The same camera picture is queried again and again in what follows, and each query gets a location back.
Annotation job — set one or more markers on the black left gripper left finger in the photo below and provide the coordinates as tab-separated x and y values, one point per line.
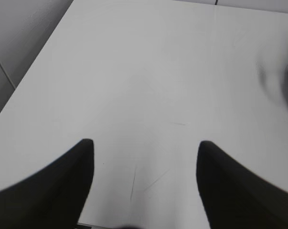
54	197

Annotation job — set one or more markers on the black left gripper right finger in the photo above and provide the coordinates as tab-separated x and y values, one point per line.
234	197

